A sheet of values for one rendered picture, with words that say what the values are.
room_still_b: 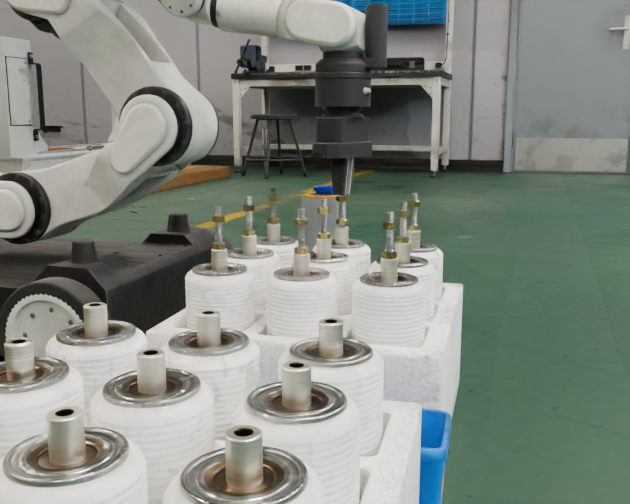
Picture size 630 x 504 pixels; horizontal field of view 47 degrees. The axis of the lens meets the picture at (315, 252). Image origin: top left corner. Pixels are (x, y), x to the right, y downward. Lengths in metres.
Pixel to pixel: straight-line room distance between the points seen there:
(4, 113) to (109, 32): 2.24
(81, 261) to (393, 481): 0.83
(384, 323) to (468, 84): 5.19
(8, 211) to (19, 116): 2.16
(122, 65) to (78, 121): 5.95
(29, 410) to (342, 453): 0.25
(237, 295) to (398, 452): 0.41
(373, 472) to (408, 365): 0.30
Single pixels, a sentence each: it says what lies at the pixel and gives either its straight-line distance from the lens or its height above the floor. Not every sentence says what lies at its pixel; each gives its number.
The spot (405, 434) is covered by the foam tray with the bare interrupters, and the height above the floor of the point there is 0.18.
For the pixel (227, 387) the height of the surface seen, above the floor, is 0.22.
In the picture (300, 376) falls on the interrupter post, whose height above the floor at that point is 0.28.
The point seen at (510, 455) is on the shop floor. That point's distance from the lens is 1.07.
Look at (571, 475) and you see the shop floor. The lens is 1.04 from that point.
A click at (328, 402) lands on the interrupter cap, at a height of 0.25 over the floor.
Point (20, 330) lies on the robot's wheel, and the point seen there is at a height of 0.11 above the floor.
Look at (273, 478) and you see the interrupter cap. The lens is 0.45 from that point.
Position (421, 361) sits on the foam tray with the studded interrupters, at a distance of 0.88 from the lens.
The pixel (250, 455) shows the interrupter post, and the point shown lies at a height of 0.27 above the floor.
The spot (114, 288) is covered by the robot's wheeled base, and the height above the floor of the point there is 0.17.
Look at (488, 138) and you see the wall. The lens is 6.02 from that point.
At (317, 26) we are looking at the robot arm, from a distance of 1.13.
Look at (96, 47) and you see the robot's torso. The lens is 1.42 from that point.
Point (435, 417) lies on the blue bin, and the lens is 0.88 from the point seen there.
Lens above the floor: 0.46
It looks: 11 degrees down
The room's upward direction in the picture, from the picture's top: straight up
